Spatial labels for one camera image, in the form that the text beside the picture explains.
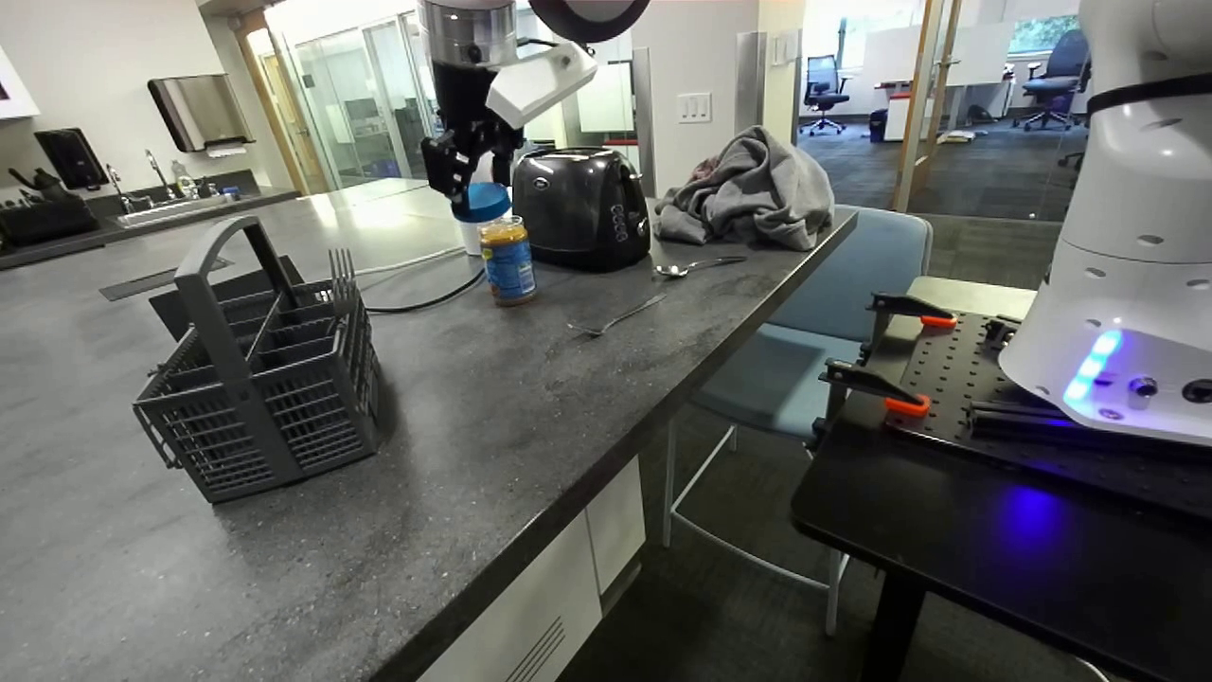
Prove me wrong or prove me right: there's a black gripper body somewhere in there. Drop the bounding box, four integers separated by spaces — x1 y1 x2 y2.
425 57 529 159

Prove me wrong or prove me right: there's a blue Skippy jar lid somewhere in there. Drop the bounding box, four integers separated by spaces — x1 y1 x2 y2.
452 177 514 226

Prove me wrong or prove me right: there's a peanut butter jar blue label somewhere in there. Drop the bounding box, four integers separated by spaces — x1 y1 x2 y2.
477 221 540 309

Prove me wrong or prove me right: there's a black toaster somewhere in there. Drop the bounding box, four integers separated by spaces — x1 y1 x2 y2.
506 145 655 277

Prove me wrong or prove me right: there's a metal spoon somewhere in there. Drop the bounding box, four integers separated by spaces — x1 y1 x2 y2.
646 253 752 284

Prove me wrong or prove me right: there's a gray hoodie red print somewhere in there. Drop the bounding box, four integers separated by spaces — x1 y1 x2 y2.
651 120 841 253

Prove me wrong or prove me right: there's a metal sink faucet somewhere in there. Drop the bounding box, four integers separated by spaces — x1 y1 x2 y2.
141 145 207 208

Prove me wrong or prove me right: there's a gray plastic cutlery basket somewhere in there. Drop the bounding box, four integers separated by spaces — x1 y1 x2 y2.
130 211 386 508

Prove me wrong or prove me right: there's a dark office chair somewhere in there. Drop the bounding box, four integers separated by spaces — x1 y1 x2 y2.
1020 22 1097 136
798 51 857 141

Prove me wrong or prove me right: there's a light blue chair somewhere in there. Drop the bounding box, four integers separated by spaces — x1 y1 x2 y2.
661 202 939 635

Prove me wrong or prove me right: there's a black monitor screen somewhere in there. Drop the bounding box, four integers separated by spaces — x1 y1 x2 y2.
31 120 115 197

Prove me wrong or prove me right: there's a white wall switch plate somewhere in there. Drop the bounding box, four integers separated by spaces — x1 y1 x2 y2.
671 86 718 129

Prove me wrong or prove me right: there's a thin clear handled utensil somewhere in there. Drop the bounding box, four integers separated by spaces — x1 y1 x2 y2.
573 280 673 346

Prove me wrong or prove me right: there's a wall paper towel dispenser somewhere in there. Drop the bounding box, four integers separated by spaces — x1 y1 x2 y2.
145 71 255 159

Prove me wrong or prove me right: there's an orange handled black clamp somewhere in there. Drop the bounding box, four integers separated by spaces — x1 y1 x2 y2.
862 292 964 341
823 359 939 429

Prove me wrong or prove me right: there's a black robot mount table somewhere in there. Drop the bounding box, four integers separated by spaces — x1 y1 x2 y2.
789 307 1212 682

